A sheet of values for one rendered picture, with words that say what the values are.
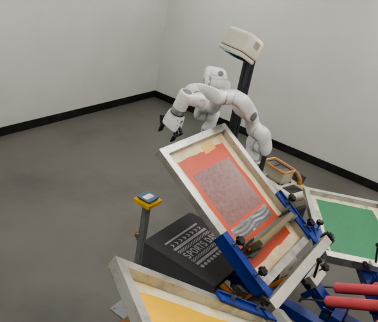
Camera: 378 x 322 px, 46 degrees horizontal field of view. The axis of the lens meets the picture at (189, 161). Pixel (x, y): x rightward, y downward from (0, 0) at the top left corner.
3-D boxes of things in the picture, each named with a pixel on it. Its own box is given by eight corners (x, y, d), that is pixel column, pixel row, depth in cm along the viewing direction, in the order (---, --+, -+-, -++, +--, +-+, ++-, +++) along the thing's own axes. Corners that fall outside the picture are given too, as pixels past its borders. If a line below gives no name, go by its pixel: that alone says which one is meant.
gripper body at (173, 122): (189, 115, 232) (181, 131, 238) (175, 103, 235) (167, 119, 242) (181, 117, 226) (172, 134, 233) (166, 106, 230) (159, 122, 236)
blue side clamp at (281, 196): (267, 199, 243) (276, 192, 239) (272, 195, 247) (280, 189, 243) (302, 244, 239) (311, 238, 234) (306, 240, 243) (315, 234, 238)
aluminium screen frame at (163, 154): (154, 153, 209) (159, 149, 206) (220, 126, 253) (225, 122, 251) (257, 295, 196) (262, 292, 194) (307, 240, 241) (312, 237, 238)
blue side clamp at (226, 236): (212, 240, 201) (222, 234, 197) (218, 236, 205) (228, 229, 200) (253, 296, 196) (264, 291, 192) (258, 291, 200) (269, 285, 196)
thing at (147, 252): (135, 301, 260) (145, 243, 241) (140, 297, 263) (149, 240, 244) (199, 347, 238) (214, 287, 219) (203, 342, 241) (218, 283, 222)
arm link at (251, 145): (251, 153, 285) (257, 130, 278) (264, 163, 276) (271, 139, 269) (239, 154, 280) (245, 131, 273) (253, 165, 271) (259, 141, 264)
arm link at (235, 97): (241, 113, 261) (257, 123, 250) (212, 114, 249) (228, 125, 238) (248, 86, 254) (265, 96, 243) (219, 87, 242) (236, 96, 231)
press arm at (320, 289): (298, 279, 213) (306, 275, 209) (302, 273, 217) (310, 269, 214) (320, 310, 210) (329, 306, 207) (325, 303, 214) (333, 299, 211)
